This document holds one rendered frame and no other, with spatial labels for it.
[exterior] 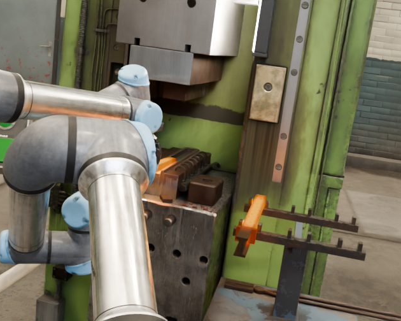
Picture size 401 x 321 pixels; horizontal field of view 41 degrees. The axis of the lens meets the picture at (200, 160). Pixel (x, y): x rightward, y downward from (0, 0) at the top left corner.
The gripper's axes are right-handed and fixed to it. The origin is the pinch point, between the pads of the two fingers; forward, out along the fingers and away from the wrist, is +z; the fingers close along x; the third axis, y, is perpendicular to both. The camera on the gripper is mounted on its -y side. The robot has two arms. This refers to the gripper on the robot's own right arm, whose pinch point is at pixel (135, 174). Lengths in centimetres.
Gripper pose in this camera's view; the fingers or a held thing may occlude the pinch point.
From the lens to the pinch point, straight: 152.7
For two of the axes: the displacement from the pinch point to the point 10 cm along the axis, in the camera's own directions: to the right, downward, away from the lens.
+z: 2.5, -1.6, 9.5
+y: -1.2, 9.7, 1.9
